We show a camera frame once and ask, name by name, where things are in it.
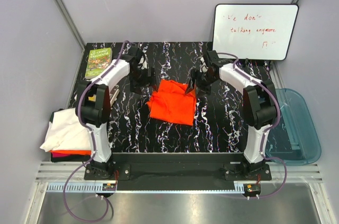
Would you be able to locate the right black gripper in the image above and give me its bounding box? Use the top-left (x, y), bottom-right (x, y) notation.
top-left (184, 69), bottom-right (218, 100)

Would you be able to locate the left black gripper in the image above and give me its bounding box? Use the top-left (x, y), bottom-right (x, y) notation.
top-left (128, 67), bottom-right (157, 95)

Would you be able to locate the orange t shirt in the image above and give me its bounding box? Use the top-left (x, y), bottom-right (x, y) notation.
top-left (147, 79), bottom-right (197, 126)
top-left (50, 150), bottom-right (92, 156)

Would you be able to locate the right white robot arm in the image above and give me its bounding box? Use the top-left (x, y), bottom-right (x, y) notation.
top-left (185, 50), bottom-right (281, 180)

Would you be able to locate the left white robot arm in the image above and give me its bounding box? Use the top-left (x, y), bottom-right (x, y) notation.
top-left (75, 47), bottom-right (158, 180)

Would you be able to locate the yellow small book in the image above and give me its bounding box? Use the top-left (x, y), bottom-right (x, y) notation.
top-left (110, 88), bottom-right (120, 105)

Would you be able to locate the green treehouse book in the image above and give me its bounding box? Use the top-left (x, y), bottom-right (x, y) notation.
top-left (85, 48), bottom-right (112, 79)

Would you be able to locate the white dry erase board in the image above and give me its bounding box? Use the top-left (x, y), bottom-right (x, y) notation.
top-left (212, 4), bottom-right (299, 61)

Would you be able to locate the orange folded t shirt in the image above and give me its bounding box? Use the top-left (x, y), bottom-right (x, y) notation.
top-left (50, 150), bottom-right (92, 156)

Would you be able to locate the white folded t shirt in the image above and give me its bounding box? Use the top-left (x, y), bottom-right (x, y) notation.
top-left (40, 108), bottom-right (91, 155)

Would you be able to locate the teal plastic bin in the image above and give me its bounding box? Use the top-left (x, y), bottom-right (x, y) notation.
top-left (265, 88), bottom-right (322, 166)

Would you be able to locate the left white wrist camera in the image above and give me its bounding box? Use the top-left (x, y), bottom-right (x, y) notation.
top-left (138, 53), bottom-right (148, 70)

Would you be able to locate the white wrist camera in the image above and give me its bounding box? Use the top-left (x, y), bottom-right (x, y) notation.
top-left (138, 53), bottom-right (148, 70)
top-left (199, 57), bottom-right (208, 73)

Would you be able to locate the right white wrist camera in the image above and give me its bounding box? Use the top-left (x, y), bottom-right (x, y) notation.
top-left (199, 57), bottom-right (208, 73)

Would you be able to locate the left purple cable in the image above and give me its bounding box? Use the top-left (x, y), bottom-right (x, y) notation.
top-left (62, 39), bottom-right (132, 222)

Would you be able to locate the purple cable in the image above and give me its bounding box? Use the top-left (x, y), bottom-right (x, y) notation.
top-left (62, 39), bottom-right (132, 222)
top-left (217, 52), bottom-right (289, 201)

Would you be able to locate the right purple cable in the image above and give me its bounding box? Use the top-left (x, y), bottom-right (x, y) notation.
top-left (217, 52), bottom-right (289, 201)

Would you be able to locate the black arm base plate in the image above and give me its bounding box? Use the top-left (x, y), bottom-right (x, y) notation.
top-left (84, 153), bottom-right (272, 181)

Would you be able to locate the grey cable duct rail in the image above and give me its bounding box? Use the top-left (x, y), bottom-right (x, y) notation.
top-left (47, 182), bottom-right (117, 193)

